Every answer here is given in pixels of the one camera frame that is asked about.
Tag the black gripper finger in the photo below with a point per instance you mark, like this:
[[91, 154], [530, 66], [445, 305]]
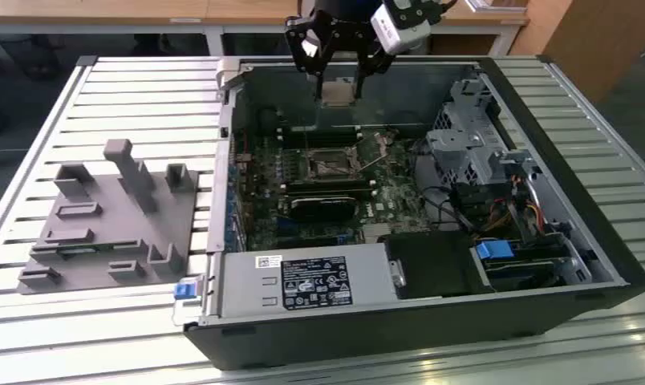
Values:
[[373, 56], [297, 40]]

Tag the silver CPU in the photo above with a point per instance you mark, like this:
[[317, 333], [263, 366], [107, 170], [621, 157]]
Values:
[[337, 94]]

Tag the black RAM slot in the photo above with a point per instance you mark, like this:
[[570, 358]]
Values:
[[327, 185], [327, 134], [327, 182], [327, 139], [327, 129], [327, 144]]

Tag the CPU socket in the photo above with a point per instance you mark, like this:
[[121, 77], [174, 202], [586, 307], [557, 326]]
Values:
[[330, 162]]

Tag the white plastic tray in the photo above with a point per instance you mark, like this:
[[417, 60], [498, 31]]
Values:
[[478, 4]]

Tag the silver disk bay cage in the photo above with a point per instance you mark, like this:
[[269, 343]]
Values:
[[462, 160]]

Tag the wooden desk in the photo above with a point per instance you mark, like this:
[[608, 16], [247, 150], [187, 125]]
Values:
[[114, 12]]

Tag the green motherboard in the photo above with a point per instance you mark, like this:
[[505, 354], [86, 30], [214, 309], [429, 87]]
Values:
[[397, 200]]

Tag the black graphics card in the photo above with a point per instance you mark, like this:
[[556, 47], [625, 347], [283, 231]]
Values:
[[322, 208]]

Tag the wooden cabinet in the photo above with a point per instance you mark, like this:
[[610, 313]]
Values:
[[596, 40]]

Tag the small silver heatsink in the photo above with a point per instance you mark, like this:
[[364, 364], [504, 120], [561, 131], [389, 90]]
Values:
[[377, 232]]

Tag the black mesh waste bin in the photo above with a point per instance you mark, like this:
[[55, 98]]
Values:
[[34, 56]]

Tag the black plastic shroud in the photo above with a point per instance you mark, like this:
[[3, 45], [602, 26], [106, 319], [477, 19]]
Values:
[[434, 264]]

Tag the blue disk carrier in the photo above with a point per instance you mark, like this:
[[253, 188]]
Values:
[[494, 250]]

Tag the grey parts rack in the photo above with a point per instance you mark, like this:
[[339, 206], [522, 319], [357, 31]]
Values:
[[114, 240]]

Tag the grey power supply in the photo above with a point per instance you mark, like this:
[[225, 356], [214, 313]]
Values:
[[247, 280]]

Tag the green RAM stick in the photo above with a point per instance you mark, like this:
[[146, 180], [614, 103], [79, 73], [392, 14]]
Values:
[[101, 248]]

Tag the blue case latch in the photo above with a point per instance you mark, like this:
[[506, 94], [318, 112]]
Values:
[[186, 290]]

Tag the black PC case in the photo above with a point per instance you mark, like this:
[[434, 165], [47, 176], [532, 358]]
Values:
[[354, 341]]

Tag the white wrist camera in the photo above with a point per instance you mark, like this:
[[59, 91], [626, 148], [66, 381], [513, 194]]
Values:
[[400, 32]]

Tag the silver disk bay bracket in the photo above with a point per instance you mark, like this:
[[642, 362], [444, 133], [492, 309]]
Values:
[[569, 268]]

